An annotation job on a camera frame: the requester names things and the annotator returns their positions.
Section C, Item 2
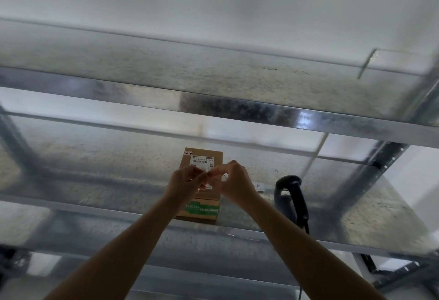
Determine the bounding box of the person's left hand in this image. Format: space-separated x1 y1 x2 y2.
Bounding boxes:
165 165 209 208

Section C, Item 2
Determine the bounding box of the person's right hand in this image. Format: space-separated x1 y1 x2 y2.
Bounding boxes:
207 160 258 208

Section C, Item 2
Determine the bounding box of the person's right forearm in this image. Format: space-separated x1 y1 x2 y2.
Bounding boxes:
240 192 386 300

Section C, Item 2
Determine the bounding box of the person's left forearm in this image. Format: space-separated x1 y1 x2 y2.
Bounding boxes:
44 196 186 300

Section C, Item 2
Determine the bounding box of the brown cardboard box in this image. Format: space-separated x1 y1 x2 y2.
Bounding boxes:
175 148 224 222

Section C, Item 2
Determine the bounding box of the galvanized metal shelving rack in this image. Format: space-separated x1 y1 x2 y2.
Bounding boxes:
0 18 439 300

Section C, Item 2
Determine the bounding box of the black barcode scanner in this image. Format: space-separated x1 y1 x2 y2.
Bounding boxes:
274 175 310 234

